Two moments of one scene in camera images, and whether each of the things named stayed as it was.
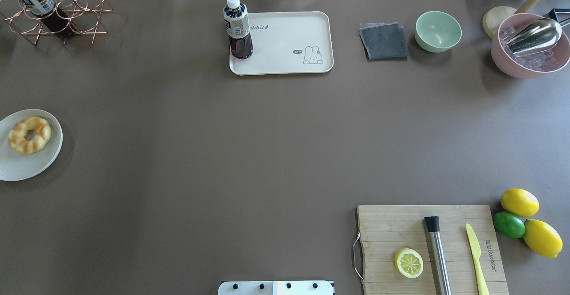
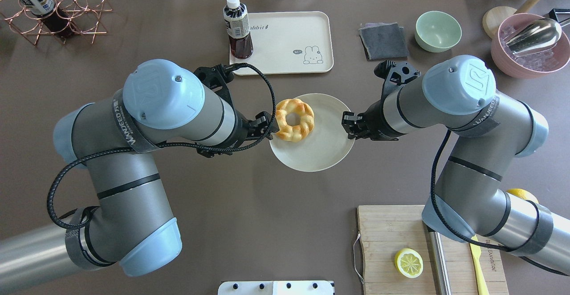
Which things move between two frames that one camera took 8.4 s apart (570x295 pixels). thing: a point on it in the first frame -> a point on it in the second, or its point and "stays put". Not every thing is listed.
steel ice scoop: x=536 y=35 stays put
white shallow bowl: x=14 y=166 -> x=327 y=147
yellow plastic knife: x=482 y=289 stays put
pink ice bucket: x=533 y=64 stays put
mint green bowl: x=437 y=31 stays put
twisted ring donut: x=17 y=134 -> x=297 y=133
